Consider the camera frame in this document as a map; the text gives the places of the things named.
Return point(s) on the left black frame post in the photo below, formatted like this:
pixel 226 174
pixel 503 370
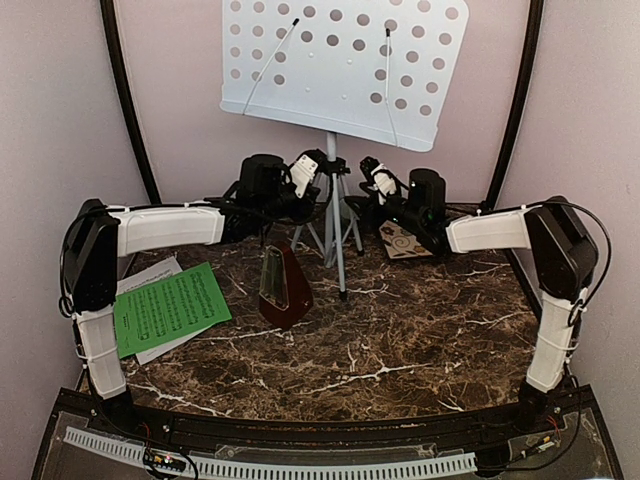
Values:
pixel 128 109

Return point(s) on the white slotted cable duct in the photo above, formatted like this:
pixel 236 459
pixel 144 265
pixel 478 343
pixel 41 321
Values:
pixel 234 462

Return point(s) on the light blue music stand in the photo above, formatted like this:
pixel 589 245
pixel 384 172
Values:
pixel 376 70

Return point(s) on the small circuit board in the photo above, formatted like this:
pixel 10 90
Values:
pixel 163 461

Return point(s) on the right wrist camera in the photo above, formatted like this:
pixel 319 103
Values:
pixel 379 181

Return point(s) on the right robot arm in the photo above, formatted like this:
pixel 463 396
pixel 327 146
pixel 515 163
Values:
pixel 565 257

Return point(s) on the green sheet music page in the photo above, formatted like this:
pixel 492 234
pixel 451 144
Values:
pixel 167 310

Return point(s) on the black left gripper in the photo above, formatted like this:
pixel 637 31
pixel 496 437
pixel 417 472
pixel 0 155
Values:
pixel 300 214

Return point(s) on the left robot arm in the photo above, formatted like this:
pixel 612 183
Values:
pixel 101 235

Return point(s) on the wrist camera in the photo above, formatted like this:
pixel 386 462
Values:
pixel 379 181
pixel 304 169

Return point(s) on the black front rail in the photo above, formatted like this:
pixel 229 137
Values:
pixel 480 429

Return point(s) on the floral square plate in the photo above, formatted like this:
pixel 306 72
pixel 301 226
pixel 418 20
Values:
pixel 400 243

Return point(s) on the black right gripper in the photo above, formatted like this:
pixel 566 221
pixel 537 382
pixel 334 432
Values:
pixel 370 212

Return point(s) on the red wooden metronome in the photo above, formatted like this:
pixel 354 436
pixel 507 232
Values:
pixel 285 295

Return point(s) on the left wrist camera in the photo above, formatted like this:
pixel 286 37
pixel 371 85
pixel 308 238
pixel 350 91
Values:
pixel 304 169

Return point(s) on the white sheet music page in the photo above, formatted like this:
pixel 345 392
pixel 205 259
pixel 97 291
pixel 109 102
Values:
pixel 150 320

